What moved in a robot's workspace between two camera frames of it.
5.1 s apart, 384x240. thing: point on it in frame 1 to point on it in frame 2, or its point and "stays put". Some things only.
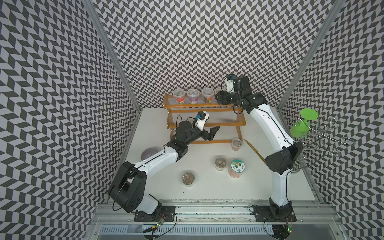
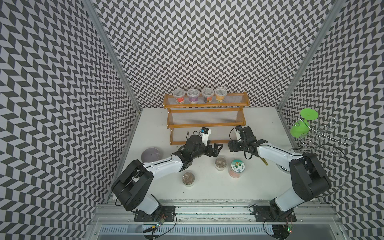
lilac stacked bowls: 147,152 stays put
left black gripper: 210,134 to 215,151
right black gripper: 222,98 to 232,144
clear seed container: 193,94 stays put
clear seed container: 207,93 stays put
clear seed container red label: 179,94 stays put
